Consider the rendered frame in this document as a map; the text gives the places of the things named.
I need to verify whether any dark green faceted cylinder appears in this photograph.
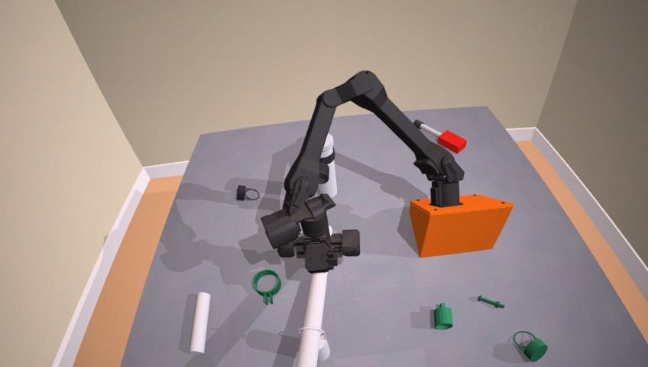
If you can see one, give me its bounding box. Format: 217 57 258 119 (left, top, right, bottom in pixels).
433 303 453 330

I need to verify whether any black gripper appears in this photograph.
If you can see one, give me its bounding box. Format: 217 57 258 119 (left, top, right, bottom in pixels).
277 224 360 258

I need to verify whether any grey cylinder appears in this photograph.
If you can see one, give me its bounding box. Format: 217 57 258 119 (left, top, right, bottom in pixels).
318 134 337 198

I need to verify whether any green metal band with two tabs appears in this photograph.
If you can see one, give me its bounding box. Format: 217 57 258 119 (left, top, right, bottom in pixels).
253 269 281 305

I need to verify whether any green bolt with nut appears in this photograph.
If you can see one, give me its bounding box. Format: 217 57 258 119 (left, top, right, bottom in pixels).
478 295 505 308

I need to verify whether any green cap with loop handle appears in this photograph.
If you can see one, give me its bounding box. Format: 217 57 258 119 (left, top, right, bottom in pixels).
514 331 548 362

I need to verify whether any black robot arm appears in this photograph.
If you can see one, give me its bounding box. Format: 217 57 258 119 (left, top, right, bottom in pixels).
261 70 465 274

